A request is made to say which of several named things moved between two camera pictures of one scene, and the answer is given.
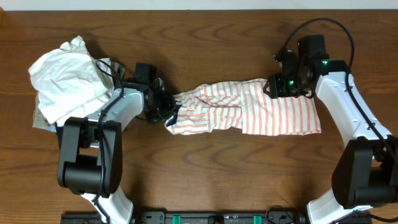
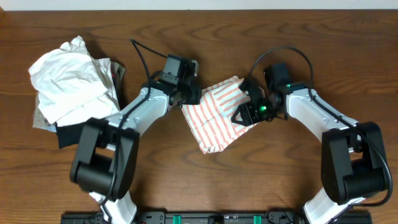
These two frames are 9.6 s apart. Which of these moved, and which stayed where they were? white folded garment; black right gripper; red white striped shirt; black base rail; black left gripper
Moved: black right gripper; black left gripper; red white striped shirt
Stayed: black base rail; white folded garment
